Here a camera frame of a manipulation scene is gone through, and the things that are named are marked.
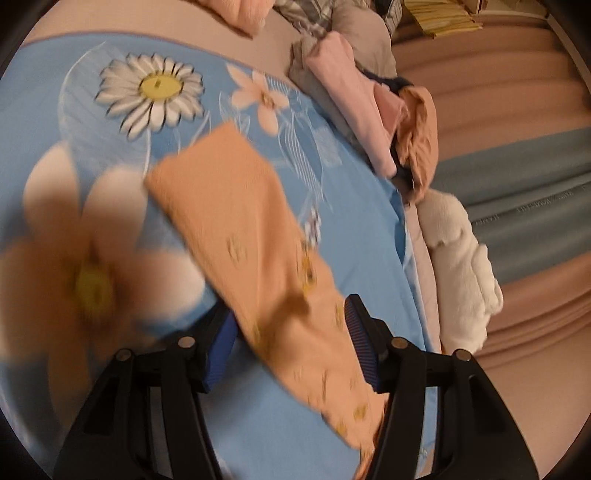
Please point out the orange cartoon print shirt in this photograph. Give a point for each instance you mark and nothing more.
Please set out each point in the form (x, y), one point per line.
(227, 203)

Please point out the tan brown garment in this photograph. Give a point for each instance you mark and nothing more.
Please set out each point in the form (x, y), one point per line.
(418, 140)

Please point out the white fluffy blanket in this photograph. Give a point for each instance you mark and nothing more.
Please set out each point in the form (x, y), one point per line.
(469, 294)

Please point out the pink knit garment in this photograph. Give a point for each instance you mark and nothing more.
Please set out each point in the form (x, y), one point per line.
(248, 16)

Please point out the blue floral bed sheet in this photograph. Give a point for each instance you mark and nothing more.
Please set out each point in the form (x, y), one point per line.
(141, 182)

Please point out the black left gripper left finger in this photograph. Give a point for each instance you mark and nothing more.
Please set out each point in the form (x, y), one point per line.
(143, 418)

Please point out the pink folded garment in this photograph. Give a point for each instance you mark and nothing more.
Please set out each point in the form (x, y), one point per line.
(371, 110)

